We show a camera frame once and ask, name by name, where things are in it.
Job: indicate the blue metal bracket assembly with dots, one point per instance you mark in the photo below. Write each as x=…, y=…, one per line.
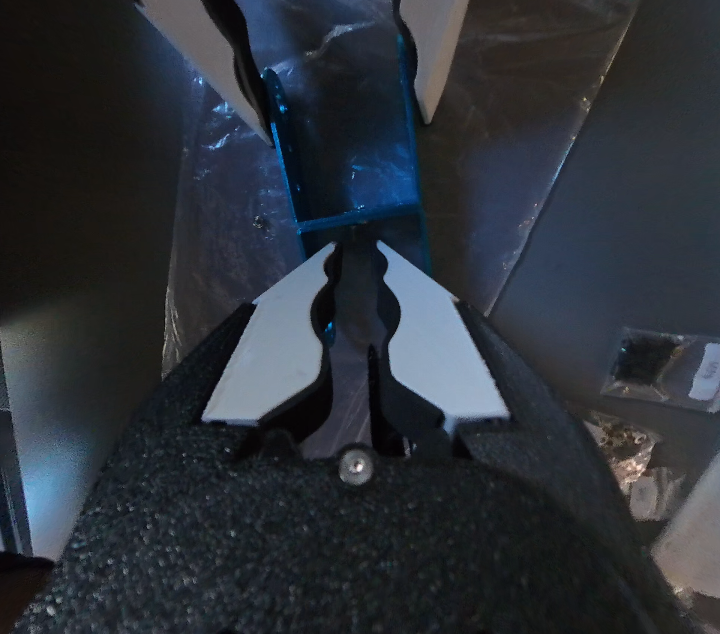
x=337, y=223

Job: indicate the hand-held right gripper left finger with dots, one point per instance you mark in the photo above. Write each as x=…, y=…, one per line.
x=270, y=352

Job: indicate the scattered small clear hardware bags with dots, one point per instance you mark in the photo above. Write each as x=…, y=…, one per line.
x=647, y=358

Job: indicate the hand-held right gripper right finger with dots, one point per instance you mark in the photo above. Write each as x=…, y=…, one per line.
x=444, y=352

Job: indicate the dark grey desk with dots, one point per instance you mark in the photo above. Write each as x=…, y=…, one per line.
x=619, y=195

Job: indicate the clear plastic bag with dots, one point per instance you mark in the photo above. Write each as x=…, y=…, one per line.
x=506, y=139

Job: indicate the white foam sheet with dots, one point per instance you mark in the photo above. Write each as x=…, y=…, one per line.
x=692, y=544

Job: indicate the small metal nut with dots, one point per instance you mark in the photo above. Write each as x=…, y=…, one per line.
x=259, y=221

